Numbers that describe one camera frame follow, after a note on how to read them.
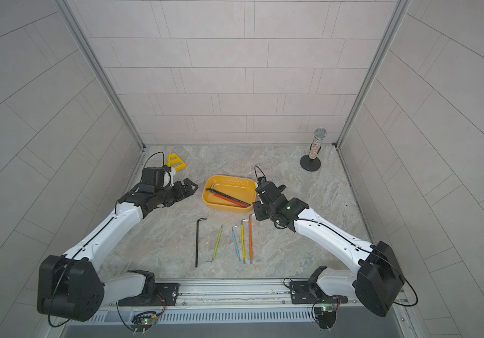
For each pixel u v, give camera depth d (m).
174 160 1.09
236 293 0.72
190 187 0.75
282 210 0.56
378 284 0.39
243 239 0.83
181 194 0.72
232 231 0.87
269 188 0.59
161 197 0.67
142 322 0.65
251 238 0.85
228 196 0.97
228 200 0.95
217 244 0.82
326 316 0.67
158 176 0.64
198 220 0.89
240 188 0.99
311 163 1.08
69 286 0.38
